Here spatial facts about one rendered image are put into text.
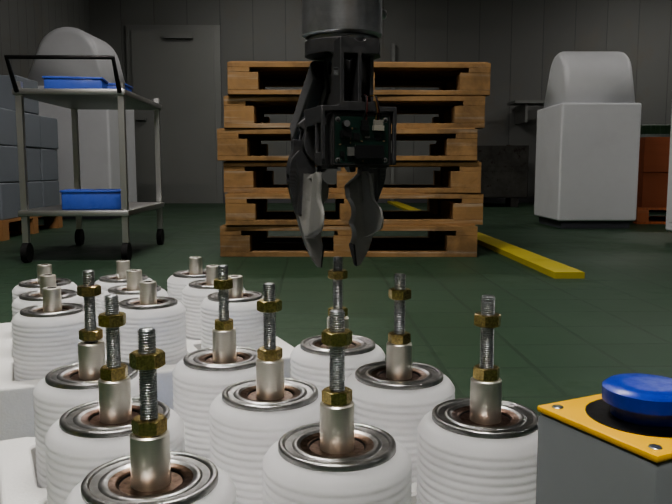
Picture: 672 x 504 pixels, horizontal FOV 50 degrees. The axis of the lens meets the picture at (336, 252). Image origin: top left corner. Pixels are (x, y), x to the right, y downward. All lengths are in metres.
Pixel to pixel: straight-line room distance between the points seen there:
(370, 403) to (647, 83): 9.58
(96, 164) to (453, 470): 6.00
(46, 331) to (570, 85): 4.85
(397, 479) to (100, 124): 6.03
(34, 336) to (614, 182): 4.89
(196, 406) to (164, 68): 8.71
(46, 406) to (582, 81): 5.10
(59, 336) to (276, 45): 8.41
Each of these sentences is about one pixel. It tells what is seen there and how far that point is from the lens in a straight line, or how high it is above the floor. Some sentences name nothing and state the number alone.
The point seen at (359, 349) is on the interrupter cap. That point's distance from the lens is 0.70.
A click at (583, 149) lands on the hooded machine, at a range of 5.43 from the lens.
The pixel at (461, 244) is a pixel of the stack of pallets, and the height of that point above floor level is 0.06.
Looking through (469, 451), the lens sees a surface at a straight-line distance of 0.50.
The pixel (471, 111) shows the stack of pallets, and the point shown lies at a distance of 3.58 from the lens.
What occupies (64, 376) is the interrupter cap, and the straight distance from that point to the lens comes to 0.66.
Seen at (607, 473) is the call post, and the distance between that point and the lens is 0.35.
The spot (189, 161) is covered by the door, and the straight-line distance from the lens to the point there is 9.17.
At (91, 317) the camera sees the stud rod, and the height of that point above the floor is 0.30.
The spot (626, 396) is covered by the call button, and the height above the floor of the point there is 0.33.
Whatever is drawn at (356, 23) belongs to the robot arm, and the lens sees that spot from 0.67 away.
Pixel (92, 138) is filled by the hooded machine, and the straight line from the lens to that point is 6.42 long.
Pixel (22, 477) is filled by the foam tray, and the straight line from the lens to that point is 0.66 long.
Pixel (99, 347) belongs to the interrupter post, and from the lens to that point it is 0.65.
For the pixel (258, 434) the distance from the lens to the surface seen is 0.54.
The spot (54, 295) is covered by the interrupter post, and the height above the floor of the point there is 0.27.
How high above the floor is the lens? 0.43
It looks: 7 degrees down
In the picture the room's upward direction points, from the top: straight up
